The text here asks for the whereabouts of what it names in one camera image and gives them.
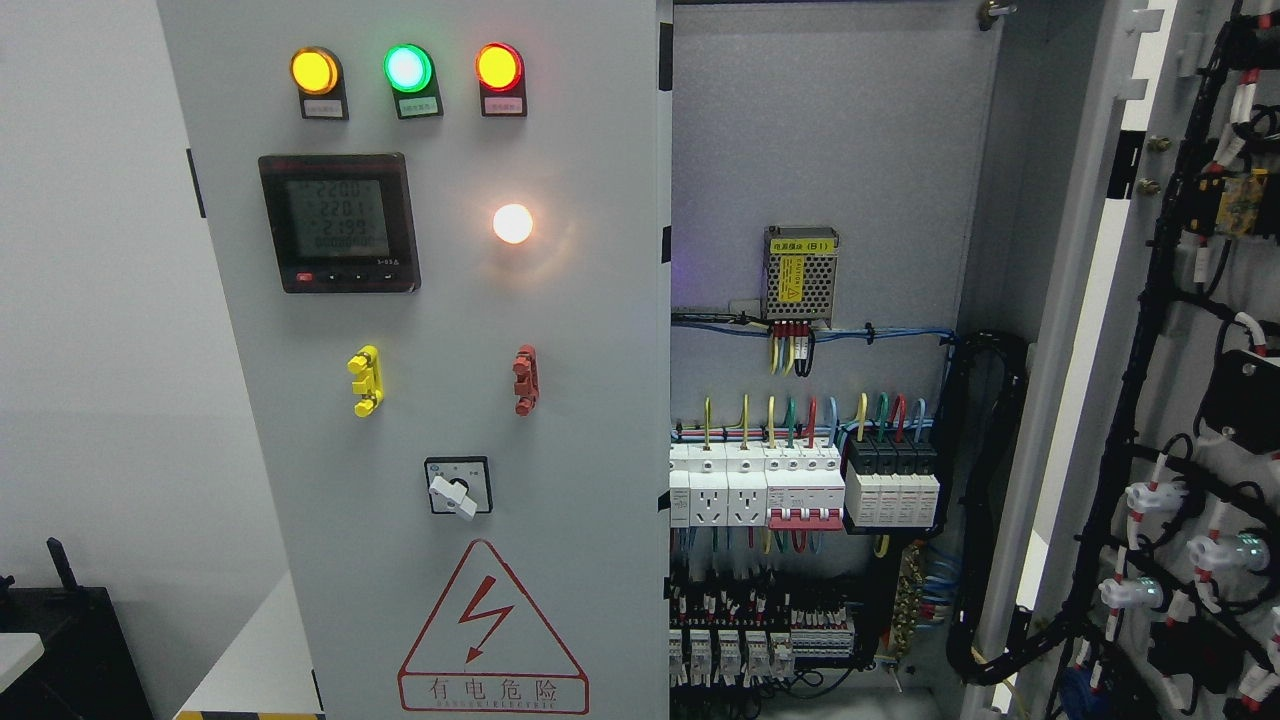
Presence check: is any black digital power meter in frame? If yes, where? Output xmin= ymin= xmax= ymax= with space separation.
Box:
xmin=259 ymin=152 xmax=420 ymax=293

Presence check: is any red indicator light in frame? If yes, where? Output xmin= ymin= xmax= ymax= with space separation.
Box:
xmin=474 ymin=42 xmax=527 ymax=117

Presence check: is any red electric warning sticker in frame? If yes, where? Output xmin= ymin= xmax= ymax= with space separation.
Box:
xmin=398 ymin=539 xmax=590 ymax=715

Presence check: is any black cable loom right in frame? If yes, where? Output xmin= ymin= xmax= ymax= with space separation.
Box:
xmin=934 ymin=331 xmax=1030 ymax=687

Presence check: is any black equipment at left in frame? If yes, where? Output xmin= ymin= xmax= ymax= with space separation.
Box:
xmin=1 ymin=538 xmax=154 ymax=719

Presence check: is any grey cabinet door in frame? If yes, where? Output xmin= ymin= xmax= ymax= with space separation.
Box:
xmin=157 ymin=1 xmax=672 ymax=719
xmin=948 ymin=1 xmax=1277 ymax=719

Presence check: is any white socket breaker row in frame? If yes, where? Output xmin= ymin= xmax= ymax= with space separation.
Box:
xmin=668 ymin=441 xmax=845 ymax=530

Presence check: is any green indicator light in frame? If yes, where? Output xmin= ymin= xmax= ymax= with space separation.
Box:
xmin=381 ymin=44 xmax=443 ymax=120

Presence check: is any yellow terminal connector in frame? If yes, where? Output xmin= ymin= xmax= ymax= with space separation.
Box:
xmin=347 ymin=345 xmax=384 ymax=418

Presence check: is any red terminal connector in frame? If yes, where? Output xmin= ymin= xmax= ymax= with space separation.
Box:
xmin=512 ymin=345 xmax=540 ymax=416

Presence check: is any yellow indicator light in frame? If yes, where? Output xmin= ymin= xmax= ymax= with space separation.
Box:
xmin=291 ymin=46 xmax=349 ymax=120

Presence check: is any metal mesh power supply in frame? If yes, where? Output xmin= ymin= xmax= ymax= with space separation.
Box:
xmin=762 ymin=225 xmax=840 ymax=322

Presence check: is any white glowing indicator light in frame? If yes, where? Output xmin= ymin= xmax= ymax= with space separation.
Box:
xmin=492 ymin=202 xmax=534 ymax=245

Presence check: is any black surge protector module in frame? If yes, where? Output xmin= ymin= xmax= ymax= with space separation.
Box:
xmin=842 ymin=434 xmax=941 ymax=534

